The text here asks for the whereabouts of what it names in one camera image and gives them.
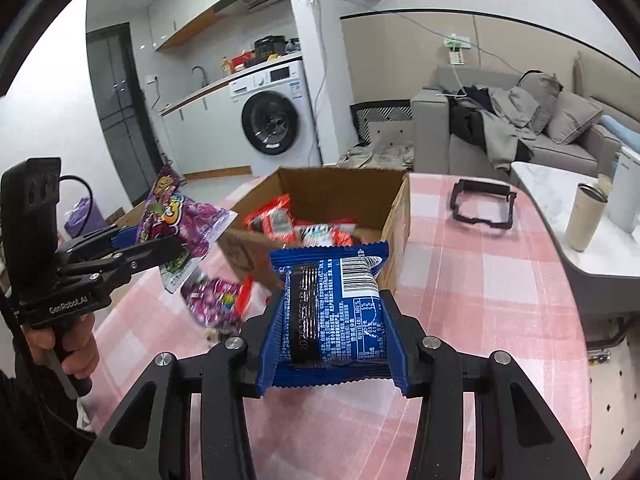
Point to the small floor cardboard box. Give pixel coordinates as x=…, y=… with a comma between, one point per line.
x=125, y=217

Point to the brown cardboard box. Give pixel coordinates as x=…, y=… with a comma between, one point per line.
x=340, y=195

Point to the black plastic frame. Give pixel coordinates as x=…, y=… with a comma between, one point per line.
x=457, y=210

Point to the white and red noodle packet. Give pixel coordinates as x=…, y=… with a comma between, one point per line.
x=325, y=234

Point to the taupe cushion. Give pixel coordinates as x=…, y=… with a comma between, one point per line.
x=575, y=117

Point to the black kitchen appliance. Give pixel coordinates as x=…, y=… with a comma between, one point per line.
x=270, y=46

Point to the person's left hand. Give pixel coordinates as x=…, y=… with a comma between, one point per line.
x=82, y=345

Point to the crumpled beige cloth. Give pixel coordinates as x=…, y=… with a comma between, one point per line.
x=380, y=156

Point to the yellow bottle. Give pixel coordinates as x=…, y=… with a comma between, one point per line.
x=226, y=66

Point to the white electric kettle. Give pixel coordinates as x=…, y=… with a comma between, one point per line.
x=625, y=190

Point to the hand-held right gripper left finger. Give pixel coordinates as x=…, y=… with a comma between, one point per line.
x=235, y=360

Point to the white marble side table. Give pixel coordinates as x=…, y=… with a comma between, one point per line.
x=545, y=185

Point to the purple bag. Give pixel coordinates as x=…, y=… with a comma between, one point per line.
x=85, y=217

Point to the grey jacket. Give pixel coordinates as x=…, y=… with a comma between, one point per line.
x=505, y=130

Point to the kitchen faucet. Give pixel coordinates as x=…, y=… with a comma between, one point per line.
x=202, y=72

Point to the light blue pillow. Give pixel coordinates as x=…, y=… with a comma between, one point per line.
x=620, y=132

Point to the black clothes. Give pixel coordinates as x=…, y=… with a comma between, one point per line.
x=465, y=120

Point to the white kitchen base cabinet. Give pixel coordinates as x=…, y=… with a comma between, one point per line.
x=200, y=130

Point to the dark glass door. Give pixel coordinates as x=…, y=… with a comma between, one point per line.
x=120, y=120

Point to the grey sofa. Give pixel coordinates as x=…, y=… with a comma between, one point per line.
x=430, y=130

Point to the dark grey cushion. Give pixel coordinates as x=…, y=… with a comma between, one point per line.
x=542, y=95

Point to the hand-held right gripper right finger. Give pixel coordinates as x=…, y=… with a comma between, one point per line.
x=415, y=350

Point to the white wall cabinets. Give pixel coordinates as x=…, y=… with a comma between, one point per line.
x=200, y=0

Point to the small red snack packet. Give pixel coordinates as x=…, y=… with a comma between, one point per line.
x=270, y=217

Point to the pink checked tablecloth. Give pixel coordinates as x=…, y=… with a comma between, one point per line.
x=475, y=285

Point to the black patterned chair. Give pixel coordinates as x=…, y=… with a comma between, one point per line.
x=380, y=112

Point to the white washing machine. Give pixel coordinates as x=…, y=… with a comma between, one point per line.
x=295, y=90

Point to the person's left forearm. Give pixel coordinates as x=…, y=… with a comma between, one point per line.
x=35, y=425

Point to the red container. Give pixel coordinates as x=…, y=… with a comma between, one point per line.
x=242, y=61

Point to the beige tumbler cup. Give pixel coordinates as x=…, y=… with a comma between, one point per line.
x=585, y=220

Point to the purple candy packet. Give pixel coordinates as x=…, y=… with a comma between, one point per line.
x=195, y=220
x=215, y=295

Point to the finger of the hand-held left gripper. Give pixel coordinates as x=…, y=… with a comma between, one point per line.
x=150, y=256
x=122, y=236

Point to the blue cookie packet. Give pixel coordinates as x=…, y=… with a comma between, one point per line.
x=345, y=310

